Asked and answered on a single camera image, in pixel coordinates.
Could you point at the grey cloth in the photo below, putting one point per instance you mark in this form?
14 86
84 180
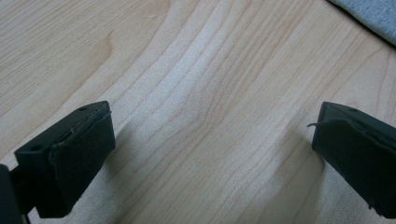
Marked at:
375 14

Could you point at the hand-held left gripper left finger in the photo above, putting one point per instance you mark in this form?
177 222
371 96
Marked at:
71 155

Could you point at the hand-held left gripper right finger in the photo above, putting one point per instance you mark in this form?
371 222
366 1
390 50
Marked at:
358 155

